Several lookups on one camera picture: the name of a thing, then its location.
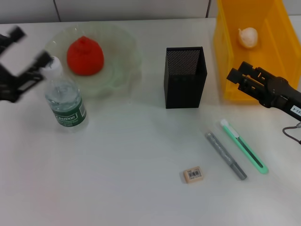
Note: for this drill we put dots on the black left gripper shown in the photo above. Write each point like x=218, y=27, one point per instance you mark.
x=8, y=89

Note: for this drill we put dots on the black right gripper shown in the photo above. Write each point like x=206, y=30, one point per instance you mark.
x=282, y=96

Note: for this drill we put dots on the white garlic bulb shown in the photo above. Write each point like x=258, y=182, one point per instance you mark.
x=248, y=37

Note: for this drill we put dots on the red tomato toy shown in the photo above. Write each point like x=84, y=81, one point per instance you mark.
x=84, y=58

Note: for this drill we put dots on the clear water bottle green label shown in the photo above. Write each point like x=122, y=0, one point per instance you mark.
x=68, y=106

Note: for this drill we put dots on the green utility knife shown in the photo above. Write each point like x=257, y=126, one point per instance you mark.
x=244, y=146

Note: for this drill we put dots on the grey marker pen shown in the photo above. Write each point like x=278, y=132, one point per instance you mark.
x=223, y=153

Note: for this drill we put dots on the beige eraser with barcode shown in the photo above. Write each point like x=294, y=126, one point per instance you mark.
x=192, y=175

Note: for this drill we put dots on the black mesh pen holder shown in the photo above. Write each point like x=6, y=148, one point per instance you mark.
x=183, y=94

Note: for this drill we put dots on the green glass fruit plate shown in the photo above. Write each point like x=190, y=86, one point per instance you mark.
x=117, y=66

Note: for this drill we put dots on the yellow plastic bin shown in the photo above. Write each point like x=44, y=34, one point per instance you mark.
x=270, y=35

